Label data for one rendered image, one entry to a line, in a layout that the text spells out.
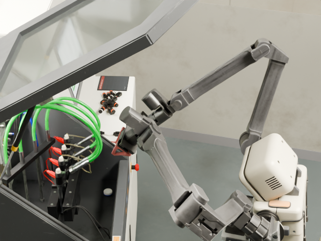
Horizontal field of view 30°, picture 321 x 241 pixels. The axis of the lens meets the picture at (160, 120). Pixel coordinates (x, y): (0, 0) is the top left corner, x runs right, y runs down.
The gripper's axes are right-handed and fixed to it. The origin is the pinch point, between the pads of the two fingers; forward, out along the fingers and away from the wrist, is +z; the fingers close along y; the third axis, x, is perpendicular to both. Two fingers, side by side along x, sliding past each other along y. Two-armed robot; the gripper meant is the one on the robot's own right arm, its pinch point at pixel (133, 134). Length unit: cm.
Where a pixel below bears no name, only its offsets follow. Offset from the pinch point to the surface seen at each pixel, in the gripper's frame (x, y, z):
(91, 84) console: -70, 17, 47
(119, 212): 17.2, -18.1, 20.2
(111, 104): -52, 5, 34
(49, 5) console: -43, 60, 14
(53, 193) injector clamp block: 16.1, 4.2, 38.5
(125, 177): -5.5, -15.0, 23.4
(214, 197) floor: -115, -100, 72
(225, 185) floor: -130, -104, 68
